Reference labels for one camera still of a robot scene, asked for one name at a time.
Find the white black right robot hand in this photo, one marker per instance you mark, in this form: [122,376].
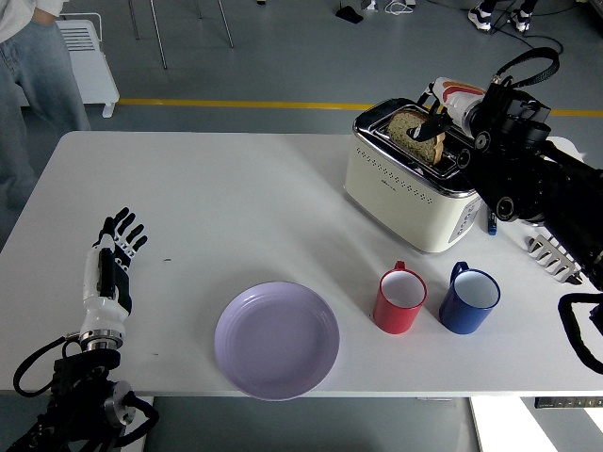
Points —
[454,99]

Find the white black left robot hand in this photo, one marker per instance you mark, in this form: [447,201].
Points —
[101,306]

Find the brown bread slice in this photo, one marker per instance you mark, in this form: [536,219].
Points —
[405,134]

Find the purple plate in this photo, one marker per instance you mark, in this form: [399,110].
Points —
[278,341]

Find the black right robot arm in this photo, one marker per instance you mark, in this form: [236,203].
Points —
[542,183]

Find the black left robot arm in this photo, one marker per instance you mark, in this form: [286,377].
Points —
[80,386]

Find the black white sneaker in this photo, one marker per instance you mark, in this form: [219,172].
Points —
[520,20]
[478,19]

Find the white table leg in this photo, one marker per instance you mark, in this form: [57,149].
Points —
[476,424]
[146,402]

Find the cream chrome toaster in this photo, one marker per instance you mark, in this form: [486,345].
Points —
[400,207]

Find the white power adapter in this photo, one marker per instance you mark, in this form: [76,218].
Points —
[369,4]

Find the blue marker pen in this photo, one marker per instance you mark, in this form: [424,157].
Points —
[491,225]

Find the black floor pedal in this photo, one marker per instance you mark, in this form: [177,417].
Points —
[348,14]

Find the silver toast rack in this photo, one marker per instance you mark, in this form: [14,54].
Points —
[549,256]

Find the blue mug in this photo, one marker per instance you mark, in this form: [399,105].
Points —
[459,320]

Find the red mug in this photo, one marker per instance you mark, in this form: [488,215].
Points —
[393,318]

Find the white panel heater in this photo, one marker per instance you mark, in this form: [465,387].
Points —
[94,75]

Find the person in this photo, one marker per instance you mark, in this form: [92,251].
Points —
[37,80]

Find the metal chair leg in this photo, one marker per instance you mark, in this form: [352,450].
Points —
[158,33]
[133,19]
[226,23]

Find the black table control panel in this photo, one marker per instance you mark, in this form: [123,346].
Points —
[570,402]

